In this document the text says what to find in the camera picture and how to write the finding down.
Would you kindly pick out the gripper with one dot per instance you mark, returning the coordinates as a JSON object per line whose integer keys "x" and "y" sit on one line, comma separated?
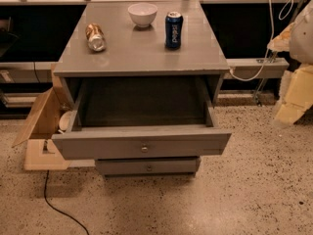
{"x": 303, "y": 39}

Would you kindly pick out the grey top drawer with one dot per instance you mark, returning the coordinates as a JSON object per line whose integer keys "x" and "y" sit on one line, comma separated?
{"x": 124, "y": 118}

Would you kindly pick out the grey drawer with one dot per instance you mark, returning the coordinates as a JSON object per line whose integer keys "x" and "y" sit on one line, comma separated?
{"x": 124, "y": 118}
{"x": 148, "y": 166}

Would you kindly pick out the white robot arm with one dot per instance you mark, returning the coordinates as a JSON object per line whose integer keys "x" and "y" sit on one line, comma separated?
{"x": 296, "y": 91}

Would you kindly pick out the grey drawer cabinet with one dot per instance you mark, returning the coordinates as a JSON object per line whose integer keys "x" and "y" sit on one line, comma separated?
{"x": 135, "y": 52}

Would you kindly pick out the grey lower drawer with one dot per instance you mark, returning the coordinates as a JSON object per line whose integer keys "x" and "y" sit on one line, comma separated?
{"x": 148, "y": 166}

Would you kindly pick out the metal slanted pole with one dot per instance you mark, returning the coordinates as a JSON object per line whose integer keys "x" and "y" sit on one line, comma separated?
{"x": 295, "y": 38}

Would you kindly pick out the blue pepsi can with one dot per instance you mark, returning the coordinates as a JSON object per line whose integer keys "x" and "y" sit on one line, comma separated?
{"x": 173, "y": 28}

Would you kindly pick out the white ceramic bowl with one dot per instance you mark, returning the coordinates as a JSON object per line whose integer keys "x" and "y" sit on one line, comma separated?
{"x": 142, "y": 14}

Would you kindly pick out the lying golden can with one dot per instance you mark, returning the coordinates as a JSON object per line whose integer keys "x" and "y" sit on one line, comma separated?
{"x": 95, "y": 37}

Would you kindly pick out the white plate in box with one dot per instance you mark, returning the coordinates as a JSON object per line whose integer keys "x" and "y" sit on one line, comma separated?
{"x": 64, "y": 121}

